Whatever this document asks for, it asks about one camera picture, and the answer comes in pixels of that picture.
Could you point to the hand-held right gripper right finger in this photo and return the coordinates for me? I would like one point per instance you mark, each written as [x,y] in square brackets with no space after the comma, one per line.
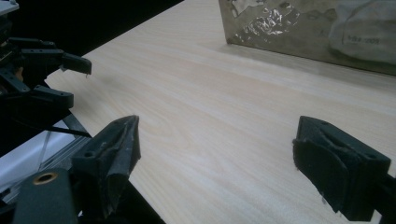
[336,168]

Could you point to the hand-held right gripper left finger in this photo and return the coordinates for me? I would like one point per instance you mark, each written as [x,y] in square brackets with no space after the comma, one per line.
[109,155]

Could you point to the white bottle with blue cap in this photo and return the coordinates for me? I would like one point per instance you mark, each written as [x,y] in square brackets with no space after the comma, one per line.
[364,34]

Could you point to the clear brown plastic container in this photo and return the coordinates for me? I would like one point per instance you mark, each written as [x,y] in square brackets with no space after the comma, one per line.
[280,28]

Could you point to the aluminium floor rail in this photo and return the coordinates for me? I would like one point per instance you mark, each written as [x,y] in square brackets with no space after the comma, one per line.
[28,158]

